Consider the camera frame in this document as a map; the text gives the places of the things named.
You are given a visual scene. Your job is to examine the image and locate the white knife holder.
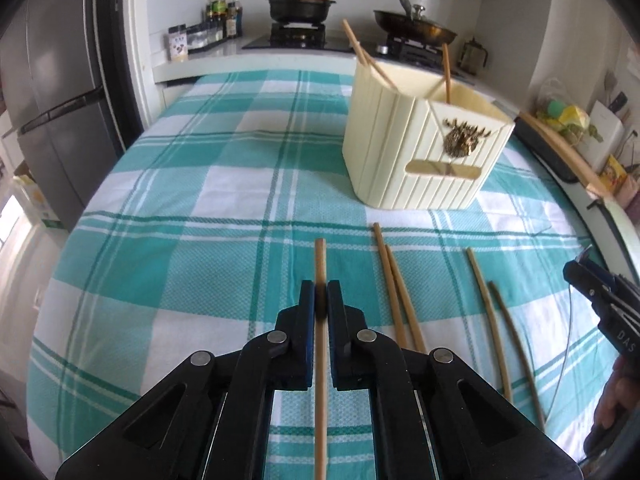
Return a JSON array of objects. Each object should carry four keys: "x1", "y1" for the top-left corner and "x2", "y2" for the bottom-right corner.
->
[{"x1": 582, "y1": 100, "x2": 626, "y2": 158}]

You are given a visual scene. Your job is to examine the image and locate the teal white checked tablecloth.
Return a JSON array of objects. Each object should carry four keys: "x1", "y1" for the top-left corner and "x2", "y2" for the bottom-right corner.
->
[{"x1": 27, "y1": 70, "x2": 621, "y2": 480}]

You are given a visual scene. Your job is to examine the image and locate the thin grey cable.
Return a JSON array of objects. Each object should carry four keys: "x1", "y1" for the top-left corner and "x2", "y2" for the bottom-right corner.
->
[{"x1": 549, "y1": 280, "x2": 573, "y2": 411}]

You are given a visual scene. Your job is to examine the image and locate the yellow capped sauce bottle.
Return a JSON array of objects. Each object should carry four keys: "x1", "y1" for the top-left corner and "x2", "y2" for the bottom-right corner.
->
[{"x1": 209, "y1": 0, "x2": 227, "y2": 36}]

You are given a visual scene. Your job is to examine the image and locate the yellow printed cup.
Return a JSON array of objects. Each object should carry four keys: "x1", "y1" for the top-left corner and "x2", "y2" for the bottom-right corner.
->
[{"x1": 600, "y1": 155, "x2": 628, "y2": 188}]

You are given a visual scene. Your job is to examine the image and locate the black gas stove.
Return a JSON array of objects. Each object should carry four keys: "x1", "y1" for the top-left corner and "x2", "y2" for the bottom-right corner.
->
[{"x1": 242, "y1": 22, "x2": 473, "y2": 78}]

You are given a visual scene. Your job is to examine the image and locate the black oblong pad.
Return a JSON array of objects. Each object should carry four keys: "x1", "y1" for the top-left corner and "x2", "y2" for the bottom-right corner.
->
[{"x1": 512, "y1": 117, "x2": 581, "y2": 183}]

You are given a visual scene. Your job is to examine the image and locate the black clay pot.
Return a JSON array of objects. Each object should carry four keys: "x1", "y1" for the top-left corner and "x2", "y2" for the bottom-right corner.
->
[{"x1": 264, "y1": 0, "x2": 337, "y2": 24}]

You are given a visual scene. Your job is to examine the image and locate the yellow green plastic bag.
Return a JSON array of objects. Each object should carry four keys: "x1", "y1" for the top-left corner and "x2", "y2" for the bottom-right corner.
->
[{"x1": 537, "y1": 77, "x2": 593, "y2": 138}]

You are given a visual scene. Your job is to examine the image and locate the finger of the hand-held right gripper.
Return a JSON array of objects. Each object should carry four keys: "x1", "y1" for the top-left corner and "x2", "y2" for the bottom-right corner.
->
[
  {"x1": 575, "y1": 250, "x2": 640, "y2": 301},
  {"x1": 564, "y1": 260, "x2": 623, "y2": 318}
]

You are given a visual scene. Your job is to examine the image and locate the wooden cutting board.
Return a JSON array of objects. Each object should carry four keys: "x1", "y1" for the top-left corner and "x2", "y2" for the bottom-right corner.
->
[{"x1": 520, "y1": 110, "x2": 608, "y2": 196}]

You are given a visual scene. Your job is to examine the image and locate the dark metal wok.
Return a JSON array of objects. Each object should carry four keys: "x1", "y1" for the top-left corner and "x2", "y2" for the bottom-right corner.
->
[{"x1": 374, "y1": 0, "x2": 458, "y2": 45}]

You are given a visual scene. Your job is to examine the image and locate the grey refrigerator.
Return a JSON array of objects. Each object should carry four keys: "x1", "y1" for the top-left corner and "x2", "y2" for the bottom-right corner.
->
[{"x1": 0, "y1": 0, "x2": 126, "y2": 231}]

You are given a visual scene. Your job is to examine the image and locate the person's right hand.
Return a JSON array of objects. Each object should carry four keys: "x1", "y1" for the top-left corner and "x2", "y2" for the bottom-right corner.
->
[{"x1": 595, "y1": 367, "x2": 633, "y2": 433}]

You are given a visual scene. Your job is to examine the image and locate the green cutting board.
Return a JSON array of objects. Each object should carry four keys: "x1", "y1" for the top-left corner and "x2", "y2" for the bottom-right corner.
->
[{"x1": 587, "y1": 200, "x2": 640, "y2": 286}]

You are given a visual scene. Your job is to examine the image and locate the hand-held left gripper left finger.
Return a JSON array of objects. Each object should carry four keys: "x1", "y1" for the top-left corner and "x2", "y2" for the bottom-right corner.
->
[{"x1": 55, "y1": 280, "x2": 318, "y2": 480}]

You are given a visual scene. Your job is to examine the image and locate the white label spice jar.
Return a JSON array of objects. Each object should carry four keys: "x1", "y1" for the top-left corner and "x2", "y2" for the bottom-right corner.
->
[{"x1": 167, "y1": 24, "x2": 190, "y2": 62}]

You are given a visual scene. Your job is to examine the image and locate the cardboard box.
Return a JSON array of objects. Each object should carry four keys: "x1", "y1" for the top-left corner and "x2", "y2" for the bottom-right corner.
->
[{"x1": 12, "y1": 175, "x2": 68, "y2": 231}]

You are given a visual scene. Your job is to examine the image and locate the glass wok lid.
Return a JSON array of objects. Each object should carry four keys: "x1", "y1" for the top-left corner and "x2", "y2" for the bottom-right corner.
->
[{"x1": 385, "y1": 4, "x2": 451, "y2": 28}]

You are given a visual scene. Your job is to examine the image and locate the dark soy sauce bottle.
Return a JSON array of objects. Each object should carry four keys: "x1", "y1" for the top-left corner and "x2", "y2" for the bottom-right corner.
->
[{"x1": 225, "y1": 0, "x2": 241, "y2": 39}]

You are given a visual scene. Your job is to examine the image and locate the cream utensil holder box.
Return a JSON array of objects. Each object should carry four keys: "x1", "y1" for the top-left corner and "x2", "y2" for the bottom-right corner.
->
[{"x1": 342, "y1": 57, "x2": 516, "y2": 211}]

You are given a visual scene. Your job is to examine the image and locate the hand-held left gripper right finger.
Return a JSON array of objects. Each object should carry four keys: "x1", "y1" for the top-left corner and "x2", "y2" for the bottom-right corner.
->
[{"x1": 325, "y1": 280, "x2": 581, "y2": 480}]

